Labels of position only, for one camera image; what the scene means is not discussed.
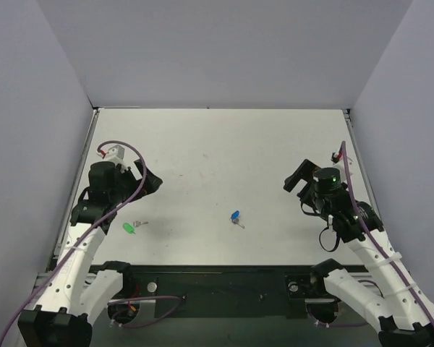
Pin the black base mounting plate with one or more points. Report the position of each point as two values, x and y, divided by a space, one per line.
234 291

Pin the silver key with green tag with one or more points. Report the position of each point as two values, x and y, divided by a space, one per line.
137 223

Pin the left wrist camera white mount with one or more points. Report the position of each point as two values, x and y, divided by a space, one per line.
114 154

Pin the green key tag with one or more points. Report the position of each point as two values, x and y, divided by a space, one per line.
128 228

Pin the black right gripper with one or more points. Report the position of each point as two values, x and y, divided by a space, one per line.
303 177

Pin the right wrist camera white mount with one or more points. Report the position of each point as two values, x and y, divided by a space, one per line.
338 162

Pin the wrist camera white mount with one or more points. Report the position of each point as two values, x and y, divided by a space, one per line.
114 154
338 162

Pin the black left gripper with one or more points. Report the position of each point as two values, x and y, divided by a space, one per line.
139 181

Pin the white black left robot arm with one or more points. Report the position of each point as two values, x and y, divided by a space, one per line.
66 309

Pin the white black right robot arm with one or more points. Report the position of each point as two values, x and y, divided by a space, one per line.
401 314

